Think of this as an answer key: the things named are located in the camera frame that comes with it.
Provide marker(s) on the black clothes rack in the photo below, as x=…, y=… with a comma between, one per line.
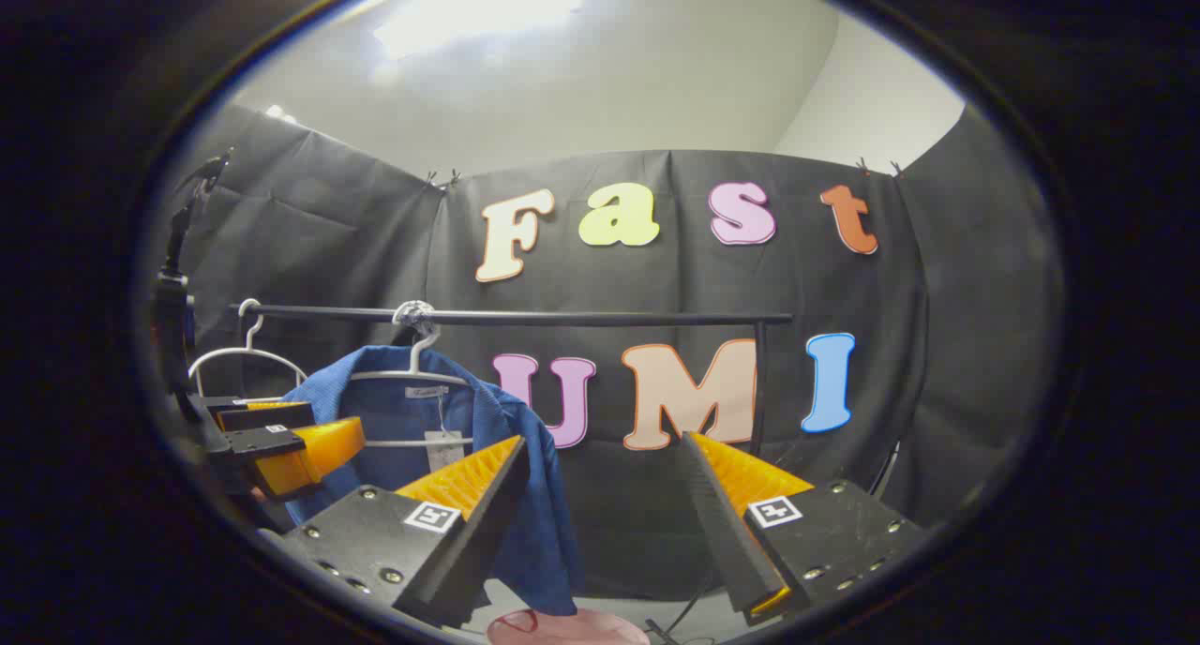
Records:
x=581, y=318

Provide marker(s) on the white hanger with taped hook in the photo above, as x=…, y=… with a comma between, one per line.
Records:
x=419, y=345

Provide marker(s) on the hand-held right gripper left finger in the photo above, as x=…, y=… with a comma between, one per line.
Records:
x=469, y=542

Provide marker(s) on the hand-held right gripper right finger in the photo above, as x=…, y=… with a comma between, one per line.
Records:
x=727, y=523

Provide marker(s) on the plain white plastic hanger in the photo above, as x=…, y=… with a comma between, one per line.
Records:
x=246, y=350

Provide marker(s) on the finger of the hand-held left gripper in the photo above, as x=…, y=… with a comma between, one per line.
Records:
x=281, y=453
x=262, y=414

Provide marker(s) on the pink laundry hamper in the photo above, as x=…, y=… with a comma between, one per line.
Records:
x=572, y=631

